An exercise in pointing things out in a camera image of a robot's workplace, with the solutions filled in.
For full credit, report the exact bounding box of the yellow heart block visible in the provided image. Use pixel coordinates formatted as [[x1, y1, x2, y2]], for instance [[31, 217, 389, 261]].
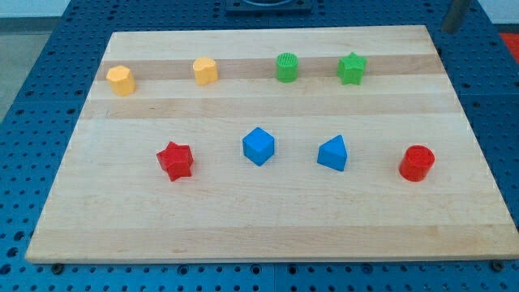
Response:
[[192, 57, 219, 86]]

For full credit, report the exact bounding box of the blue cube block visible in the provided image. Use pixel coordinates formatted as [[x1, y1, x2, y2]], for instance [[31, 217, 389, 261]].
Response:
[[242, 127, 275, 166]]

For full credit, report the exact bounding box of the wooden board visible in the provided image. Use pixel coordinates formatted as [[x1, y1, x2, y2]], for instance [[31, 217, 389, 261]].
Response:
[[26, 25, 518, 264]]

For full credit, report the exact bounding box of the blue triangle block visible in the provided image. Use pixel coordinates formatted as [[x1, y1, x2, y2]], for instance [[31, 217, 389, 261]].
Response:
[[317, 135, 348, 172]]

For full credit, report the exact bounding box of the red star block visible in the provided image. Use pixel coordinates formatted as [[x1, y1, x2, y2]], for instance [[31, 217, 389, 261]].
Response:
[[156, 142, 194, 182]]

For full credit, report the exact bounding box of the green cylinder block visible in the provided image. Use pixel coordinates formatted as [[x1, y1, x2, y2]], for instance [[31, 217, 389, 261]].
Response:
[[276, 52, 298, 83]]

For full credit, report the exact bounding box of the green star block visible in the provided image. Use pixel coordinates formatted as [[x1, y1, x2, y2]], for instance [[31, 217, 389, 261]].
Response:
[[337, 52, 367, 85]]

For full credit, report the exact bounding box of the yellow hexagon block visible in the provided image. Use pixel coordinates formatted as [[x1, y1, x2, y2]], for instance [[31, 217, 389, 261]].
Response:
[[106, 66, 136, 97]]

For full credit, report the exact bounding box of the red cylinder block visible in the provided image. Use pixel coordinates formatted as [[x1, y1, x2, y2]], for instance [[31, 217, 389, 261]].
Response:
[[399, 144, 435, 182]]

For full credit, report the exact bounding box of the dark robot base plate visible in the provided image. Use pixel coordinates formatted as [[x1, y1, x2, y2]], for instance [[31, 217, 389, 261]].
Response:
[[224, 0, 313, 15]]

